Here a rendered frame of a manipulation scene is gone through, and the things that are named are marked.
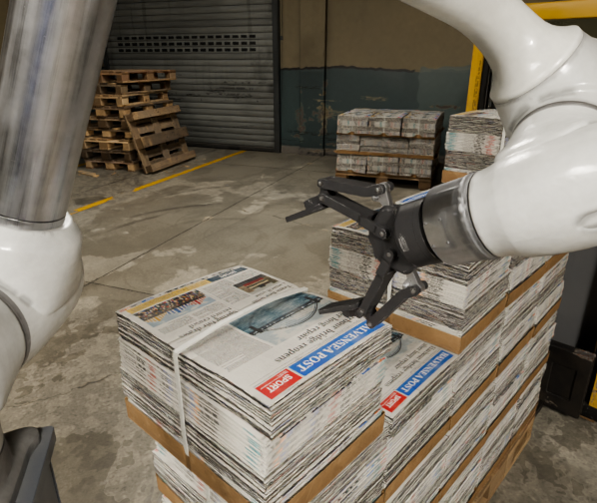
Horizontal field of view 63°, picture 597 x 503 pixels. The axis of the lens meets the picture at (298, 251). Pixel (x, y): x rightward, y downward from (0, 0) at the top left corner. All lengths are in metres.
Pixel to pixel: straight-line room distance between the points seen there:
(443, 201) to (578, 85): 0.16
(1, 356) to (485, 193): 0.53
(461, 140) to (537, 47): 1.15
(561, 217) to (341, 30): 7.51
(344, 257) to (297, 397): 0.64
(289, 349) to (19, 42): 0.50
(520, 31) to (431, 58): 7.07
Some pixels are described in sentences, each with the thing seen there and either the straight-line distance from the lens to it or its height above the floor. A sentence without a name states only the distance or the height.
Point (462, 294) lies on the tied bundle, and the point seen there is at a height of 0.98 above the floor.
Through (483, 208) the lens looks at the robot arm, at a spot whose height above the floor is 1.33.
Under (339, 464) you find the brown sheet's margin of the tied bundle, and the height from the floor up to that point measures 0.86.
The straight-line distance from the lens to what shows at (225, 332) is 0.79.
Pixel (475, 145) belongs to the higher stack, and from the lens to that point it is 1.69.
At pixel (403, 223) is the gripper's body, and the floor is 1.29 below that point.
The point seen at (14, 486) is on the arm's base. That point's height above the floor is 1.01.
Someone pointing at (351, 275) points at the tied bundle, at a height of 0.94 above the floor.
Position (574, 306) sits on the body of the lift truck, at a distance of 2.47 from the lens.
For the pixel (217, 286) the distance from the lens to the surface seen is 0.93.
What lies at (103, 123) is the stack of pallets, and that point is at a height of 0.64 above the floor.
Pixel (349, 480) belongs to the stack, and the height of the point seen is 0.78.
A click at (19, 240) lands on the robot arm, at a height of 1.26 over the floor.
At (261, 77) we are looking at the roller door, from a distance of 8.31.
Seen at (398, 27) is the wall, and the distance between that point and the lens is 7.71.
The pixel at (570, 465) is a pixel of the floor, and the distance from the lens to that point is 2.31.
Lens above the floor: 1.46
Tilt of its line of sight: 22 degrees down
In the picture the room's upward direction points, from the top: straight up
